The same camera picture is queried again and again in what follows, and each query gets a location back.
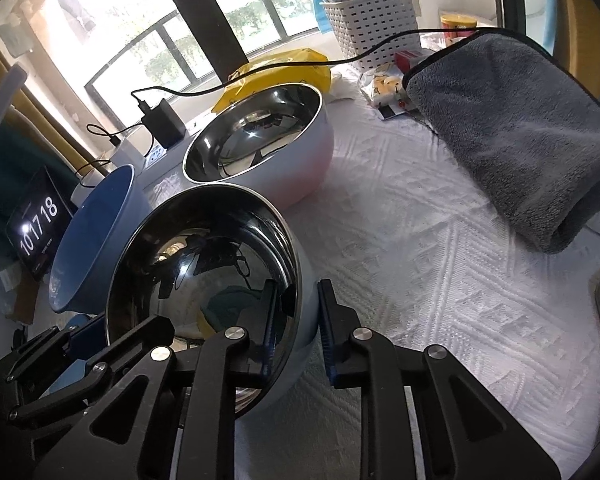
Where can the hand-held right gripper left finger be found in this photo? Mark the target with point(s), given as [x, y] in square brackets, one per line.
[267, 330]

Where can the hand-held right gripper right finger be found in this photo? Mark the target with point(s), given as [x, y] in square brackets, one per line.
[327, 345]

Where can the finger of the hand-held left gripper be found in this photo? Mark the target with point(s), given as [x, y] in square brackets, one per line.
[140, 335]
[87, 340]

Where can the blue plastic plate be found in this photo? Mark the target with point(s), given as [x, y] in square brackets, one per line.
[62, 386]

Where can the light blue steel bowl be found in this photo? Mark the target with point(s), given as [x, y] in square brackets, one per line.
[190, 270]

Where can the large blue plastic bowl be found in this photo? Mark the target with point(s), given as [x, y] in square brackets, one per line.
[100, 240]

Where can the pale pink steel bowl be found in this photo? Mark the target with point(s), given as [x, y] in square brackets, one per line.
[300, 160]

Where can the cardboard box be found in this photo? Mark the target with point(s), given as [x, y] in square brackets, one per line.
[25, 300]

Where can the black tablet clock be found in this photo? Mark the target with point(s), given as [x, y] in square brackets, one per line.
[37, 225]

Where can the black charger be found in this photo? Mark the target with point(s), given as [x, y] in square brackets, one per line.
[165, 122]

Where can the white power strip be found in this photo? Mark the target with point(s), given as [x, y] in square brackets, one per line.
[195, 127]

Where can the yellow curtain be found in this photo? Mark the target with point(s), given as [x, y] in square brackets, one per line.
[55, 125]
[580, 35]

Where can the white desk lamp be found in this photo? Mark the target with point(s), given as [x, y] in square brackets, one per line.
[5, 100]

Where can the white plastic bag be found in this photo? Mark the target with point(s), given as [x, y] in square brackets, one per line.
[342, 85]

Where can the yellow plastic bag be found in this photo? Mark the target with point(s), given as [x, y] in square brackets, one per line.
[280, 70]

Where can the yellow white snack packets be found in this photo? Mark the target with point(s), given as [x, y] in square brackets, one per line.
[385, 90]

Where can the grey towel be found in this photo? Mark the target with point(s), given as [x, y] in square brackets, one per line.
[505, 150]

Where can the small red box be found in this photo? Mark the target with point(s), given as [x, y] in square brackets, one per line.
[410, 60]

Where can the white plastic basket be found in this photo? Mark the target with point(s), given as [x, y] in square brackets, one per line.
[375, 30]

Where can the light blue hanging clothing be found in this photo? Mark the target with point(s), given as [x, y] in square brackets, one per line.
[75, 5]

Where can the red yellow can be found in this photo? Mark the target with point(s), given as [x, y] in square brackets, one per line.
[457, 25]

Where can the dark window frame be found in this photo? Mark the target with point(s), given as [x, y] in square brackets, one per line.
[195, 10]

